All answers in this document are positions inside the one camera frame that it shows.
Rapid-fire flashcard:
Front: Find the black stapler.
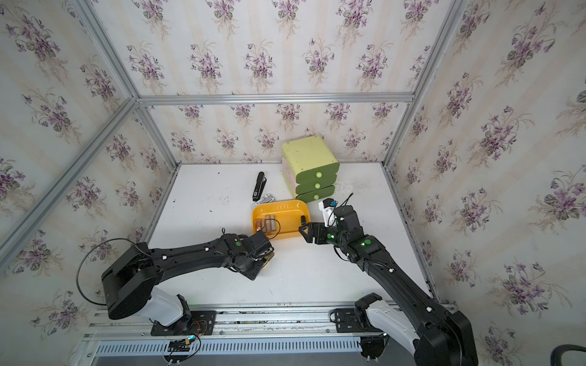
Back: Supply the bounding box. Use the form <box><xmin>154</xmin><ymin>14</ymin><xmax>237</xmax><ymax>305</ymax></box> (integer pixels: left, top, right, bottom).
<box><xmin>252</xmin><ymin>172</ymin><xmax>266</xmax><ymax>202</ymax></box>

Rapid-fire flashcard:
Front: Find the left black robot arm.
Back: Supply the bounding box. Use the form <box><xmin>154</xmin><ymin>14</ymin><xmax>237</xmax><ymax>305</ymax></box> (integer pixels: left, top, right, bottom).
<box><xmin>102</xmin><ymin>232</ymin><xmax>274</xmax><ymax>332</ymax></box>

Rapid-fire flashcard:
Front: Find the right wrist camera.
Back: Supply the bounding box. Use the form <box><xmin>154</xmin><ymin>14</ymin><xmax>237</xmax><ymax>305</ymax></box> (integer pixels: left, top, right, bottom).
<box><xmin>318</xmin><ymin>198</ymin><xmax>338</xmax><ymax>227</ymax></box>

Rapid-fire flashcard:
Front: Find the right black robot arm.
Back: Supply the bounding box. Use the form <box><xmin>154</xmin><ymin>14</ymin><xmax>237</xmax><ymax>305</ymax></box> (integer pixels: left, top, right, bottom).
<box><xmin>298</xmin><ymin>206</ymin><xmax>479</xmax><ymax>365</ymax></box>

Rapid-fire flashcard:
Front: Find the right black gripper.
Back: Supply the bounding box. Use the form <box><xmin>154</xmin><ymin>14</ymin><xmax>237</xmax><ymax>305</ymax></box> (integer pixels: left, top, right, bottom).
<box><xmin>298</xmin><ymin>221</ymin><xmax>349</xmax><ymax>249</ymax></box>

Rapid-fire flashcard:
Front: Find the aluminium front rail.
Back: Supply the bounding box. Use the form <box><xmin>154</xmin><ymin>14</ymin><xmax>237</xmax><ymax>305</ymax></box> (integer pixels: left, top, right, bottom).
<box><xmin>69</xmin><ymin>304</ymin><xmax>395</xmax><ymax>365</ymax></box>

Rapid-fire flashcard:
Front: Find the beige matte lipstick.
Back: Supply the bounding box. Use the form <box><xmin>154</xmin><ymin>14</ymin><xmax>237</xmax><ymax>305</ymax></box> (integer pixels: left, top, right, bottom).
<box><xmin>265</xmin><ymin>215</ymin><xmax>273</xmax><ymax>233</ymax></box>

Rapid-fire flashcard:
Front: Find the green pink drawer organizer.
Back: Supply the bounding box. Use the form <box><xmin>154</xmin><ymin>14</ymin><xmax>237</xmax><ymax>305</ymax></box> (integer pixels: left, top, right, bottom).
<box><xmin>282</xmin><ymin>136</ymin><xmax>340</xmax><ymax>203</ymax></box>

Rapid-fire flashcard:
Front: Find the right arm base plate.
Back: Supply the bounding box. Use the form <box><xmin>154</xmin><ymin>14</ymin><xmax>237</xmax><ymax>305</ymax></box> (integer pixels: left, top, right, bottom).
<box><xmin>328</xmin><ymin>293</ymin><xmax>383</xmax><ymax>333</ymax></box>

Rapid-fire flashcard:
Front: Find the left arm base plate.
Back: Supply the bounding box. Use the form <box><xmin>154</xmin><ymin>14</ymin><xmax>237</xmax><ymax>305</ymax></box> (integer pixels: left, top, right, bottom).
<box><xmin>150</xmin><ymin>310</ymin><xmax>218</xmax><ymax>336</ymax></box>

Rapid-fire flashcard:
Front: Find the yellow plastic storage box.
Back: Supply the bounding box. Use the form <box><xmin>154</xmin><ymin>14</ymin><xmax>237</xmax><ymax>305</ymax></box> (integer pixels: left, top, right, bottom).
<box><xmin>251</xmin><ymin>200</ymin><xmax>311</xmax><ymax>240</ymax></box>

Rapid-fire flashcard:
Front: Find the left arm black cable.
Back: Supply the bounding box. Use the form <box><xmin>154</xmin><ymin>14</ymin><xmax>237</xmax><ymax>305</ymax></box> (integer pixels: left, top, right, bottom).
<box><xmin>75</xmin><ymin>237</ymin><xmax>152</xmax><ymax>307</ymax></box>

